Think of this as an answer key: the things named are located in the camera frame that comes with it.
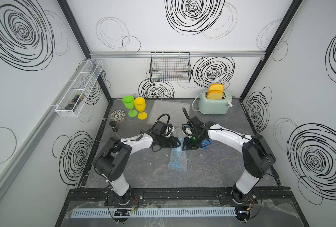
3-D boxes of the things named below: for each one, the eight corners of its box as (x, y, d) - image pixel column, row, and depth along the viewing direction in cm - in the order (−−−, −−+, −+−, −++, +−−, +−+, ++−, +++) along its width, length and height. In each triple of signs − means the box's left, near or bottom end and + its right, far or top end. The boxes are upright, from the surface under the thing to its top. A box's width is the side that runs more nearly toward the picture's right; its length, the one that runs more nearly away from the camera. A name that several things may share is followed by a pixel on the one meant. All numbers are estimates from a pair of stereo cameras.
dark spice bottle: (112, 133, 100) (108, 126, 93) (114, 128, 103) (110, 120, 96) (118, 133, 100) (114, 126, 94) (119, 128, 103) (116, 120, 96)
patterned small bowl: (111, 122, 107) (108, 118, 103) (114, 114, 113) (111, 109, 108) (125, 122, 107) (123, 118, 103) (127, 114, 113) (125, 109, 108)
